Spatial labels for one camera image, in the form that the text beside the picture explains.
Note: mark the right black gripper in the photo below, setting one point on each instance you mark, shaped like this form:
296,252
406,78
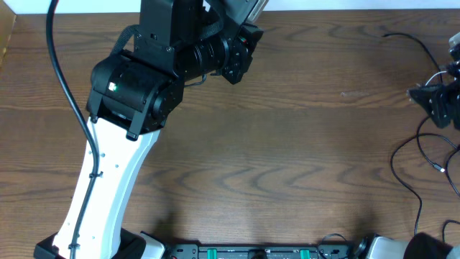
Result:
436,93

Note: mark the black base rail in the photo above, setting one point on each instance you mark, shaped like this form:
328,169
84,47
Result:
193,249

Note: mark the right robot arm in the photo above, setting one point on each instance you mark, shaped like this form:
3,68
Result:
421,245

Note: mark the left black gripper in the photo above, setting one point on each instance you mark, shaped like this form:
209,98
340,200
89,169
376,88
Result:
246,47

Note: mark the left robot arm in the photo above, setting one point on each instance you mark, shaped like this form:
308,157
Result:
175,45

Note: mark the wooden side board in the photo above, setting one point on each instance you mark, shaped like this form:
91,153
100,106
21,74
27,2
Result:
7,22

